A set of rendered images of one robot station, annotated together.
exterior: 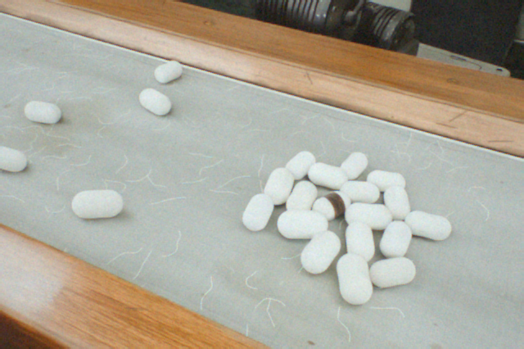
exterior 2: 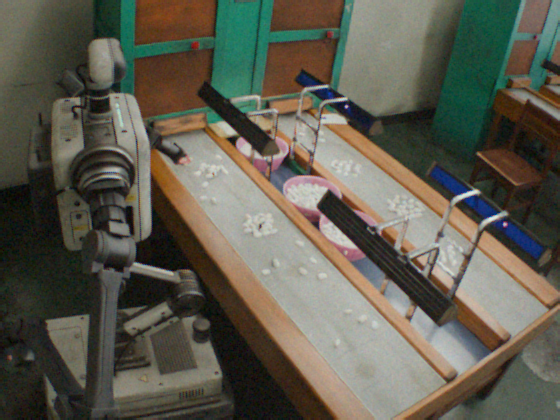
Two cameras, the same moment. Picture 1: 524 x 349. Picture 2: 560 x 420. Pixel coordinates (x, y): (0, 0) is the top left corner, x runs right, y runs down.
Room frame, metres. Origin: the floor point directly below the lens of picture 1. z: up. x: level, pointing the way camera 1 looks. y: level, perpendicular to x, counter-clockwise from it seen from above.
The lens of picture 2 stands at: (1.79, 0.77, 2.08)
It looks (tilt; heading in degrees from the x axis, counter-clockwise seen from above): 36 degrees down; 207
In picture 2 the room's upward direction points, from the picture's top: 9 degrees clockwise
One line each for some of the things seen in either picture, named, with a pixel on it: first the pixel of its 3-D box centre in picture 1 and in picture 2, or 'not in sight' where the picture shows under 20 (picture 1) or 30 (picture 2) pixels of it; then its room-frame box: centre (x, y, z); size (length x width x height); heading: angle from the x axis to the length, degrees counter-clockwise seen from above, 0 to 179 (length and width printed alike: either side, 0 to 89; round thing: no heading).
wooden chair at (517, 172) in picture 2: not in sight; (512, 165); (-1.84, 0.79, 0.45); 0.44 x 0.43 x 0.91; 58
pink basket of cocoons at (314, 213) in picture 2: not in sight; (310, 200); (-0.04, 0.00, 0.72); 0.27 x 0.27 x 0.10
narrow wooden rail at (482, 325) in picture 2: not in sight; (359, 214); (-0.11, 0.22, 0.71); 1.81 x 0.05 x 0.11; 64
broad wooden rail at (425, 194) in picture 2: not in sight; (414, 201); (-0.46, 0.39, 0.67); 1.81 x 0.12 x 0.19; 64
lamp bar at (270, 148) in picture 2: not in sight; (234, 114); (0.10, -0.36, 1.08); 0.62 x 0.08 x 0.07; 64
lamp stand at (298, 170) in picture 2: not in sight; (318, 133); (-0.33, -0.15, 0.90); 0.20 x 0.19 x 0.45; 64
